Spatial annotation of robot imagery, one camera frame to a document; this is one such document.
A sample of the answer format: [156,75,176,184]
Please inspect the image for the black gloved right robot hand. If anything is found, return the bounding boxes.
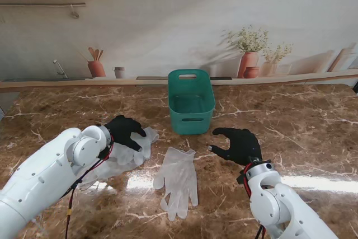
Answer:
[208,127,263,167]

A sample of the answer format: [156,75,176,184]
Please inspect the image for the green plastic basket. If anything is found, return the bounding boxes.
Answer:
[167,68,216,135]

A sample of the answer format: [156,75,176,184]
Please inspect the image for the translucent white disposable glove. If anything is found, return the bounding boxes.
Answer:
[153,147,199,222]
[78,142,140,196]
[130,126,160,167]

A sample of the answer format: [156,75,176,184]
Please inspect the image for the right arm red black cables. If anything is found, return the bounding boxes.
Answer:
[243,166,266,239]

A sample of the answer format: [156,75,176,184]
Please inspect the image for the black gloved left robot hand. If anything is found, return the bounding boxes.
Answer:
[105,115,148,152]

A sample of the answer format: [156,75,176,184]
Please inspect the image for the left arm red black cables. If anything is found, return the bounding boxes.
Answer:
[65,142,115,239]

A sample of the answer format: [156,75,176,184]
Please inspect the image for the arm red black cables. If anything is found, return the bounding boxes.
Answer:
[243,166,266,239]
[65,142,115,239]

